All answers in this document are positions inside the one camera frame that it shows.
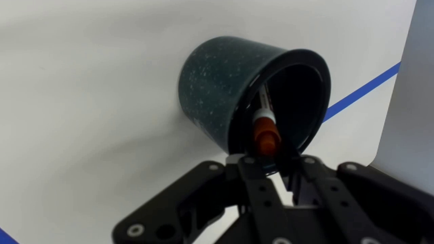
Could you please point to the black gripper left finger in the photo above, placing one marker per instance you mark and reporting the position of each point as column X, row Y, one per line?
column 181, row 211

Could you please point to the dark green speckled mug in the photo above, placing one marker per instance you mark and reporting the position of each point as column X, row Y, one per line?
column 218, row 92

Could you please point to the blue tape line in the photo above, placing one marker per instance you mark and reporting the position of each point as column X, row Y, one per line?
column 331, row 111

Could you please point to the orange capped white marker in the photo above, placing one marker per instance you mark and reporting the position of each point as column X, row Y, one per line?
column 266, row 134

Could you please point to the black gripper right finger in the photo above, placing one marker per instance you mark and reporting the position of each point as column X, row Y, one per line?
column 356, row 205

